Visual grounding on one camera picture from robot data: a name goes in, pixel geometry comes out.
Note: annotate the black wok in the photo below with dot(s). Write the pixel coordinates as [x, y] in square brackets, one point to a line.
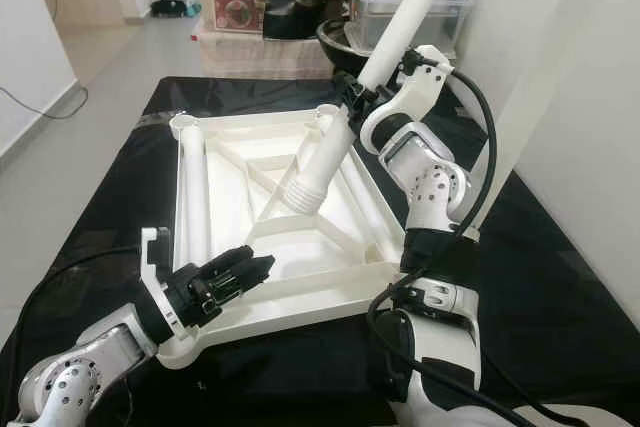
[335, 52]

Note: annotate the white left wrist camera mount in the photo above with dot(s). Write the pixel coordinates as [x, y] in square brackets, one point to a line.
[150, 277]

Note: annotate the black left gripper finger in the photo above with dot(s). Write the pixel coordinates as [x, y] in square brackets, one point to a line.
[225, 262]
[250, 274]

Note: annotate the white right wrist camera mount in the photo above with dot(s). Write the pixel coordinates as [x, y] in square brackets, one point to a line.
[420, 92]

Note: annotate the black tablecloth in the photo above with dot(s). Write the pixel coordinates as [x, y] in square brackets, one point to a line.
[560, 297]

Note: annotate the long clear tape strip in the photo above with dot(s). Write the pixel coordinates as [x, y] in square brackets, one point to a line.
[153, 118]

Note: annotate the beige cardboard box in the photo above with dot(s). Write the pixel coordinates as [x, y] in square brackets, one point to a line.
[260, 55]

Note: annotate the clear plastic storage box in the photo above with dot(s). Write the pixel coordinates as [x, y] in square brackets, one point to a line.
[370, 22]

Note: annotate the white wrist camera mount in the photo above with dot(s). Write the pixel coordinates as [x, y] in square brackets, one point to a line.
[150, 277]
[420, 92]

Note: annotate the white plastic table top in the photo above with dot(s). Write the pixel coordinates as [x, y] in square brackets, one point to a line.
[320, 282]

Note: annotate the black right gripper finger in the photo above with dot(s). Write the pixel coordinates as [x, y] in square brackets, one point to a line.
[346, 94]

